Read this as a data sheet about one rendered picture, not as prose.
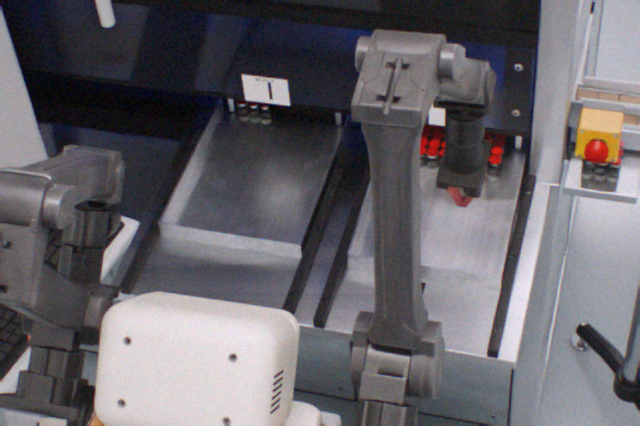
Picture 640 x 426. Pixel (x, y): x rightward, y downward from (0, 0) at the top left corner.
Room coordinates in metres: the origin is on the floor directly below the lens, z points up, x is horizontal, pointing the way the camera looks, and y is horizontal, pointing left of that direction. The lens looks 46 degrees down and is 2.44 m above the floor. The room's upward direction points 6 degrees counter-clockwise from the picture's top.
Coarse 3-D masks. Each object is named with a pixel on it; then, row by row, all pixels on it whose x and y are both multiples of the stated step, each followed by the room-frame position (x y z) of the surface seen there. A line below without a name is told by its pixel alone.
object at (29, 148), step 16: (0, 16) 1.75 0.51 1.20; (0, 32) 1.74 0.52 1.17; (0, 48) 1.73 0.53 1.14; (0, 64) 1.72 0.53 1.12; (16, 64) 1.75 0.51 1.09; (0, 80) 1.71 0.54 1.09; (16, 80) 1.74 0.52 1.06; (0, 96) 1.70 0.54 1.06; (16, 96) 1.73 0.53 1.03; (0, 112) 1.68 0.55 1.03; (16, 112) 1.72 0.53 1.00; (32, 112) 1.75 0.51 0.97; (0, 128) 1.67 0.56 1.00; (16, 128) 1.71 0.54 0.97; (32, 128) 1.74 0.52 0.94; (0, 144) 1.66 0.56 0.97; (16, 144) 1.69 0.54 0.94; (32, 144) 1.73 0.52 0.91; (0, 160) 1.65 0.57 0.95; (16, 160) 1.68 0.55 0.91; (32, 160) 1.72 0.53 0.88
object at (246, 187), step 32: (224, 128) 1.75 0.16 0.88; (256, 128) 1.74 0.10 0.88; (288, 128) 1.73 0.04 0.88; (320, 128) 1.72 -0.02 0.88; (192, 160) 1.64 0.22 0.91; (224, 160) 1.66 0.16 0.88; (256, 160) 1.65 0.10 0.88; (288, 160) 1.64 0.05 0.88; (320, 160) 1.63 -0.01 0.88; (192, 192) 1.58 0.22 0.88; (224, 192) 1.57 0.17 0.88; (256, 192) 1.57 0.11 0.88; (288, 192) 1.56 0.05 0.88; (320, 192) 1.52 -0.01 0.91; (160, 224) 1.48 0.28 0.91; (192, 224) 1.50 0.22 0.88; (224, 224) 1.49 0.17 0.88; (256, 224) 1.49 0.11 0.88; (288, 224) 1.48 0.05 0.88; (288, 256) 1.40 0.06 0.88
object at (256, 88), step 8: (248, 80) 1.69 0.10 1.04; (256, 80) 1.69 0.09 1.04; (264, 80) 1.68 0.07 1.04; (272, 80) 1.68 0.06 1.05; (280, 80) 1.67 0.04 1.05; (248, 88) 1.69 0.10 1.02; (256, 88) 1.69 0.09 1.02; (264, 88) 1.68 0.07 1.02; (272, 88) 1.68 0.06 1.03; (280, 88) 1.67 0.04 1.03; (248, 96) 1.69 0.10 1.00; (256, 96) 1.69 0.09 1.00; (264, 96) 1.68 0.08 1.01; (280, 96) 1.67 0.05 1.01; (288, 96) 1.67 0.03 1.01; (288, 104) 1.67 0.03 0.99
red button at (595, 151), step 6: (588, 144) 1.47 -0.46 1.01; (594, 144) 1.46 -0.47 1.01; (600, 144) 1.46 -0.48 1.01; (588, 150) 1.46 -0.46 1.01; (594, 150) 1.46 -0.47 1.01; (600, 150) 1.45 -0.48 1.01; (606, 150) 1.46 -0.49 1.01; (588, 156) 1.46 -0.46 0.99; (594, 156) 1.45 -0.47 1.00; (600, 156) 1.45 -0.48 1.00; (606, 156) 1.45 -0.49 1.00; (594, 162) 1.45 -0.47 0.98; (600, 162) 1.45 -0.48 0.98
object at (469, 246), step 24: (528, 144) 1.59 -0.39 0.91; (504, 168) 1.56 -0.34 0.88; (432, 192) 1.52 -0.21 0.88; (504, 192) 1.50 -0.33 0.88; (360, 216) 1.45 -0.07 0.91; (432, 216) 1.46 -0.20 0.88; (456, 216) 1.46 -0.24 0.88; (480, 216) 1.45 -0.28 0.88; (504, 216) 1.44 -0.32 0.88; (360, 240) 1.42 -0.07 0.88; (432, 240) 1.41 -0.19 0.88; (456, 240) 1.40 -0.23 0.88; (480, 240) 1.39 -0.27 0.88; (504, 240) 1.39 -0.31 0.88; (360, 264) 1.36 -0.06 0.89; (432, 264) 1.32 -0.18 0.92; (456, 264) 1.35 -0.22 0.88; (480, 264) 1.34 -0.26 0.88; (504, 264) 1.31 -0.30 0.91
